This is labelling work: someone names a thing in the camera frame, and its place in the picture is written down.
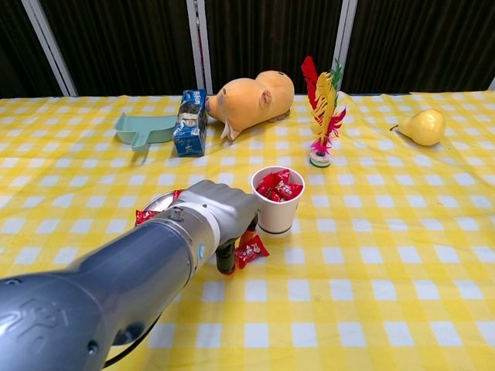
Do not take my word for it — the yellow pear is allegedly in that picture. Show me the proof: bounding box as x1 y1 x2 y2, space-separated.
389 109 446 147

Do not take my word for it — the teal plastic dustpan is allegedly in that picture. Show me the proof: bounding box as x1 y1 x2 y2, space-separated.
114 113 177 152

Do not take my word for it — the round steel plate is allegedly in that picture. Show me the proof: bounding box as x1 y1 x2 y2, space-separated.
142 191 183 213

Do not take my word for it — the yellow white checked tablecloth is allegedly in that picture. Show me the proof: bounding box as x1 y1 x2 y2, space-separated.
0 91 495 371

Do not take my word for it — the white paper cup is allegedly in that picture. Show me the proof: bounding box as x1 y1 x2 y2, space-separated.
251 165 306 235

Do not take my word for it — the orange plush animal toy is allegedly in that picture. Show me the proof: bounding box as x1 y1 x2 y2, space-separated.
206 70 295 142

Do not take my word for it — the black pleated curtain panel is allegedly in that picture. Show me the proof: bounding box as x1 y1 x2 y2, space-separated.
36 0 199 97
0 0 65 100
343 0 495 94
200 0 343 96

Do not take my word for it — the colourful feather shuttlecock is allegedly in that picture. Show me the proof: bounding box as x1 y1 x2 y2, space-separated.
301 56 347 168

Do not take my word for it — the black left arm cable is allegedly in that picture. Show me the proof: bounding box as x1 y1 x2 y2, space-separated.
103 308 163 370

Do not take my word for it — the blue cookie box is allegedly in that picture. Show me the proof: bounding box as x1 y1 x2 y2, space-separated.
172 89 208 158

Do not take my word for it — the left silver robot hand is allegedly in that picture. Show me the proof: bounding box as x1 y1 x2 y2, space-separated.
179 179 260 276

